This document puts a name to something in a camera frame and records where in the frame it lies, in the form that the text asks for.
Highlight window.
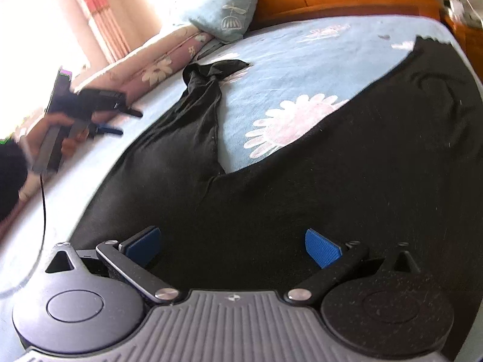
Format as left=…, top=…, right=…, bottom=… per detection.
left=0, top=0, right=88, bottom=87

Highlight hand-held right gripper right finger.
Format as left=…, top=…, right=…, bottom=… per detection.
left=285, top=228, right=421, bottom=304

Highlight blue floral bed sheet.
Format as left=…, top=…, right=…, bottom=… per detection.
left=0, top=15, right=462, bottom=304

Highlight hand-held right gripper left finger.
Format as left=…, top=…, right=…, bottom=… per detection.
left=45, top=226, right=180, bottom=304

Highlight striped curtain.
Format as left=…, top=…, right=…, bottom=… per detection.
left=66, top=0, right=131, bottom=65

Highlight person's left hand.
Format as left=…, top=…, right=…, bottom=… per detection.
left=24, top=114, right=90, bottom=159

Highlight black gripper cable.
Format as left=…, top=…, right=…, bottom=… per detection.
left=38, top=171, right=49, bottom=259

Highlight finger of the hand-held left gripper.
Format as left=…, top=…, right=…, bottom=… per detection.
left=96, top=106, right=143, bottom=119
left=88, top=122, right=123, bottom=137

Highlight black pants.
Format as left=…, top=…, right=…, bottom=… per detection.
left=70, top=36, right=483, bottom=359

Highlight wooden nightstand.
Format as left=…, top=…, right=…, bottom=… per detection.
left=443, top=14, right=483, bottom=81

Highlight white charging cable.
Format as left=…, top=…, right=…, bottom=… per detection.
left=449, top=0, right=477, bottom=25

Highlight pink floral quilt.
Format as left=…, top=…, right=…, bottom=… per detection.
left=72, top=26, right=214, bottom=107

